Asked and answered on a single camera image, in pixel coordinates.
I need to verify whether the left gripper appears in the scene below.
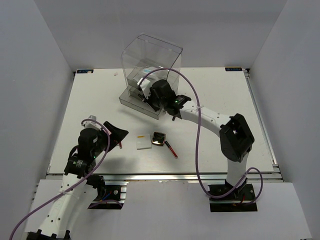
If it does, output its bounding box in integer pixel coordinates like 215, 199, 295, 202
91, 120, 128, 157

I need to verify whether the clear acrylic drawer organizer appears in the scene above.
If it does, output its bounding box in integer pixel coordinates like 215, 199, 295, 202
119, 33, 183, 120

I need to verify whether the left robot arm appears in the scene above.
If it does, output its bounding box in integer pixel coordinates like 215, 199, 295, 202
26, 119, 129, 240

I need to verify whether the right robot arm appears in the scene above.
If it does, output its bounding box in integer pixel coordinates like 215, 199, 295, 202
139, 79, 255, 200

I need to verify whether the white square compact box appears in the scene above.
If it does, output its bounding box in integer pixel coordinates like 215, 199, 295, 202
136, 134, 152, 150

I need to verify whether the black gold compact case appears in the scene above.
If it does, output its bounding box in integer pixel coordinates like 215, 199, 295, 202
151, 131, 166, 146

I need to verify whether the red lip gloss centre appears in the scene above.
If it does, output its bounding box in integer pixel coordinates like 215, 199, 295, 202
164, 141, 178, 159

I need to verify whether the blue label right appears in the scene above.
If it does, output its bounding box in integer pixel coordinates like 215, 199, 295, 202
224, 67, 243, 72

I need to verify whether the blue label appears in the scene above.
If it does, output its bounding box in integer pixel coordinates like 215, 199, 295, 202
76, 69, 94, 74
224, 67, 243, 72

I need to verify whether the blue label left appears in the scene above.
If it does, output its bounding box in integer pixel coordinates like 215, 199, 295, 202
76, 69, 94, 74

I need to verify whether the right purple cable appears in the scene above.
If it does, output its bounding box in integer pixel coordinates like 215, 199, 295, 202
136, 68, 264, 208

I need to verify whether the purple cable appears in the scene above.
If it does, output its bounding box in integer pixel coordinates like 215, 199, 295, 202
136, 68, 264, 208
8, 119, 125, 240

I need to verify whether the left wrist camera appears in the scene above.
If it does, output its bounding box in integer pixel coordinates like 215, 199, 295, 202
81, 115, 101, 131

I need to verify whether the aluminium front rail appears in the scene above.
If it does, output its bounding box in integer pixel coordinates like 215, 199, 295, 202
103, 172, 283, 181

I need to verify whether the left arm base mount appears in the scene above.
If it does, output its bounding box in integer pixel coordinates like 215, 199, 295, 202
88, 182, 127, 210

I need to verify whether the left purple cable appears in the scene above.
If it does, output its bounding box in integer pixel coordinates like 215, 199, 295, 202
8, 119, 125, 240

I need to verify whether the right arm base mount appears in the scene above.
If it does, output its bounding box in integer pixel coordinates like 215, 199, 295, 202
209, 184, 258, 213

